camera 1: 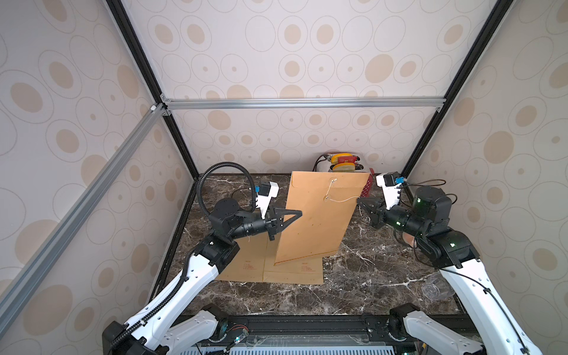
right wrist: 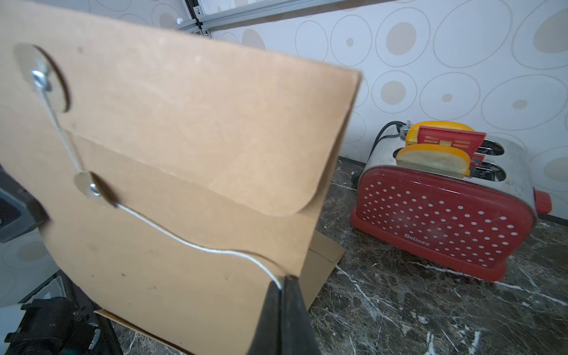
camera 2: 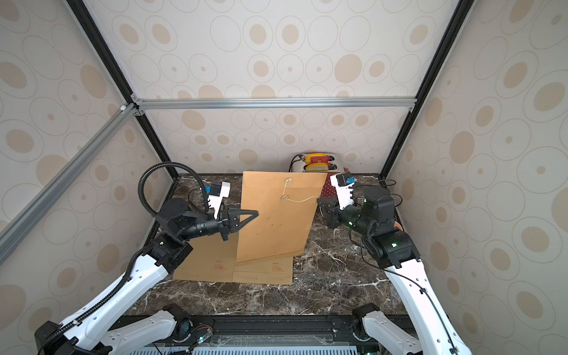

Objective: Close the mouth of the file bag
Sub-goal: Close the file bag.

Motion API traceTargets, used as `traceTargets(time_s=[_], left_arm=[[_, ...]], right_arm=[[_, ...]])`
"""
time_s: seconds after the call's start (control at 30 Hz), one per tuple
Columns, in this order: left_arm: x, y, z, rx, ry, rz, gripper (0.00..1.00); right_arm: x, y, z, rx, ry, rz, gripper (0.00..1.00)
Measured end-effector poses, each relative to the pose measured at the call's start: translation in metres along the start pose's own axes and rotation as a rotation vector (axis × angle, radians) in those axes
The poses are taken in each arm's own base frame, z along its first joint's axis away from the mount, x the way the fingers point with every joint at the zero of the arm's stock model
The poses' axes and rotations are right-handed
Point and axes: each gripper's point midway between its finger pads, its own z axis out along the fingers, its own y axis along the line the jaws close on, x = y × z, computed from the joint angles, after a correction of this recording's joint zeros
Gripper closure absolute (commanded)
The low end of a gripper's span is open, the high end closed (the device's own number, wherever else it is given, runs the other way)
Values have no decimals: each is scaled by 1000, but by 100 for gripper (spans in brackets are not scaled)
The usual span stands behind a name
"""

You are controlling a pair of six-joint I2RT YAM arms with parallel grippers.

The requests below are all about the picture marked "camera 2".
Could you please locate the black corner frame post right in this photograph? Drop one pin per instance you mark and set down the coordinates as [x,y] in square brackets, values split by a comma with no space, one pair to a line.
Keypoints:
[446,44]

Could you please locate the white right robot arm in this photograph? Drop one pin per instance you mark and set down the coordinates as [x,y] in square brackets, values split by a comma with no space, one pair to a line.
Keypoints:
[396,255]

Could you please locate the aluminium rail back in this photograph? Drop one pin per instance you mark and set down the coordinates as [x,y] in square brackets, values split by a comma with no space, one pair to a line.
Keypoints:
[276,103]

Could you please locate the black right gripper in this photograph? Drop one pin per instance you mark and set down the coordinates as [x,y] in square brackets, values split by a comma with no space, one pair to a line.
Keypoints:
[329,212]

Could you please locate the aluminium rail left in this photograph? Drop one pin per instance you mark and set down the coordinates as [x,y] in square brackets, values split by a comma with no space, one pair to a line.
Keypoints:
[27,219]

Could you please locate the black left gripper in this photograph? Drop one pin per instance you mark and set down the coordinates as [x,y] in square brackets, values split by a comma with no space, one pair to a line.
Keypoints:
[234,224]

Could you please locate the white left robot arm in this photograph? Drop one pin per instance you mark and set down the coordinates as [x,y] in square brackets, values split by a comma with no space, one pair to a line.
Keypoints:
[82,332]

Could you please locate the kraft file bag stack top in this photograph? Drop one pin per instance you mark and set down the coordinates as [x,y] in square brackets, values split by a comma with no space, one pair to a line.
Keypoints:
[271,272]

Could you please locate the black corner frame post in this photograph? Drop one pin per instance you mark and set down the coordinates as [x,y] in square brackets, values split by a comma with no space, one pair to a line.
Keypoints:
[117,75]
[446,44]

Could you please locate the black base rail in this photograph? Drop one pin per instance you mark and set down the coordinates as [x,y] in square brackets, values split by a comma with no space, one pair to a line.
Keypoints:
[287,330]

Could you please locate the kraft file bag stack bottom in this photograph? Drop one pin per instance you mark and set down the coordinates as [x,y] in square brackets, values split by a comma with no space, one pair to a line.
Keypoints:
[287,204]

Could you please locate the black corner frame post left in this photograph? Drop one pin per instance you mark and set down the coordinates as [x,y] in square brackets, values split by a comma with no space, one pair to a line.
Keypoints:
[117,75]

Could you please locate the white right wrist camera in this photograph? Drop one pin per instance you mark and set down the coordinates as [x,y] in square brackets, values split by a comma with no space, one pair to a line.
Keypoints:
[344,185]

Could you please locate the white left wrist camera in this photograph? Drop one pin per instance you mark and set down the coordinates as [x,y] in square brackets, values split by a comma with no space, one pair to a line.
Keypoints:
[216,193]

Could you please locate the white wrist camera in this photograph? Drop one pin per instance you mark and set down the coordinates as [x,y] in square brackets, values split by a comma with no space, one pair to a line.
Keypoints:
[344,185]
[216,193]

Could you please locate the red toaster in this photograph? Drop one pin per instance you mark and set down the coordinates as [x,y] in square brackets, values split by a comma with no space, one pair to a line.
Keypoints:
[328,163]

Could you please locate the aluminium rail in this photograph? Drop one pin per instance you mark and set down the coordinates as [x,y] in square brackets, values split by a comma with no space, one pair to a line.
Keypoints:
[27,219]
[276,103]

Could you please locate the kraft file bag stack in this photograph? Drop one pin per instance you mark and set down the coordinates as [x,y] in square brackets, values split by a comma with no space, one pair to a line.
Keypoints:
[271,272]
[287,204]

